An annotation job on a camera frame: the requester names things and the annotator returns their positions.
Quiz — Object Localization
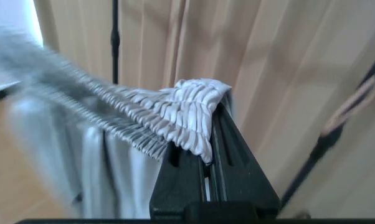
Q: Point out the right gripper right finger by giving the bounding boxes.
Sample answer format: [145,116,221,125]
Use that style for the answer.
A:
[207,102,281,219]

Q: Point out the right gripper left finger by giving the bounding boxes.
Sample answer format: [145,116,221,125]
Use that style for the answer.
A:
[149,141,207,219]

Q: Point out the pale grey shorts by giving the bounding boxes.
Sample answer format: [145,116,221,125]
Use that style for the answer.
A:
[0,21,234,219]

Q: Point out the black clothes rack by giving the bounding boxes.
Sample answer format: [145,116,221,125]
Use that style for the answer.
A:
[110,0,375,210]

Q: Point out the beige curtain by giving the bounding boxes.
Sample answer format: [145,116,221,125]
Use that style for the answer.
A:
[33,0,375,218]

